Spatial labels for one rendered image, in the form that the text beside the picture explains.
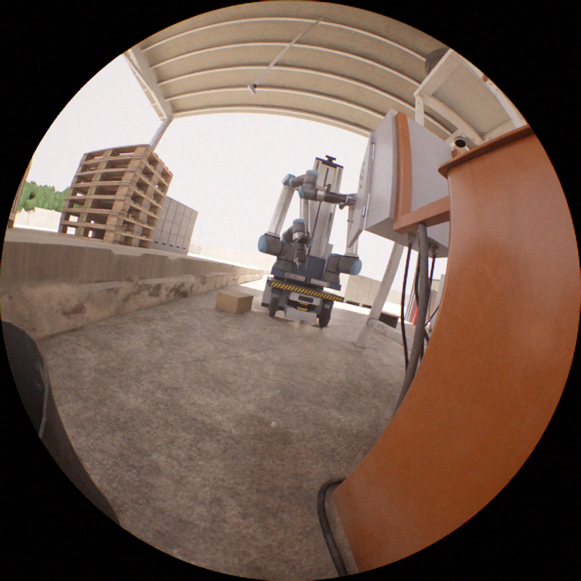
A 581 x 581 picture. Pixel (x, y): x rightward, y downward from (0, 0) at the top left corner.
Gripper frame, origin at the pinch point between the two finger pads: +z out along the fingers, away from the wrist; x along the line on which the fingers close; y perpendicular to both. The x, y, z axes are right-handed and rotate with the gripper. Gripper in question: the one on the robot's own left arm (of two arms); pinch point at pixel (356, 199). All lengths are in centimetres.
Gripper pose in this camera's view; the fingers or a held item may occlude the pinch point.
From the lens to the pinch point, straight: 124.4
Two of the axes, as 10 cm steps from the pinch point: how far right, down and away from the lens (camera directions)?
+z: 9.6, 2.4, -1.7
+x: -1.8, 0.4, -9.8
